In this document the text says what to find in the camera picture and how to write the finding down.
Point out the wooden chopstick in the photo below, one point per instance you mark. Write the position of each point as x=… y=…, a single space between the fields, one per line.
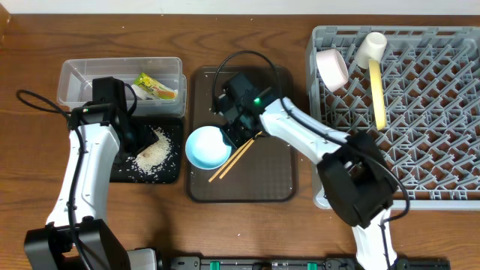
x=217 y=174
x=238 y=155

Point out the blue bowl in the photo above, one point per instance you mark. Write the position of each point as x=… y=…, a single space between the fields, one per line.
x=206 y=149

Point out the grey dishwasher rack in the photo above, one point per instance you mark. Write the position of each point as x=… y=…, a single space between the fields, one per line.
x=430 y=78

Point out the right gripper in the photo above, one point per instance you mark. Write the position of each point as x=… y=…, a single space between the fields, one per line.
x=237 y=127

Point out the black tray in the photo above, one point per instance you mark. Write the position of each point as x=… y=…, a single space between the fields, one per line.
x=174 y=128

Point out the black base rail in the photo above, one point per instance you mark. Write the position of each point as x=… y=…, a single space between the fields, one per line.
x=262 y=264

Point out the yellow plate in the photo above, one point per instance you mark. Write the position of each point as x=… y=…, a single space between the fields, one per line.
x=376 y=88

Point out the green snack wrapper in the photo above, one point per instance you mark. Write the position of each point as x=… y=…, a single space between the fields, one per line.
x=147 y=88

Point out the white cup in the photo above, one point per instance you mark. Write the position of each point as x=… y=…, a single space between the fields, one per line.
x=372 y=47

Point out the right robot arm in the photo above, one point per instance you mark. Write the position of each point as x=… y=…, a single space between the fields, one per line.
x=353 y=174

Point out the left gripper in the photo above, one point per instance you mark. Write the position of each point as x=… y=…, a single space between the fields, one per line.
x=146 y=135

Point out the brown serving tray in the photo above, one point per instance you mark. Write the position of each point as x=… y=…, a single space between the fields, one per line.
x=265 y=173

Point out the pink bowl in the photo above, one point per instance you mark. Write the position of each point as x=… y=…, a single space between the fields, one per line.
x=332 y=69

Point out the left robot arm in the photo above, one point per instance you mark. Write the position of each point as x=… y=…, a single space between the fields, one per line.
x=76 y=234

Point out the rice grains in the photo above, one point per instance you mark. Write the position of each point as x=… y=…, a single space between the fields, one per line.
x=154 y=158

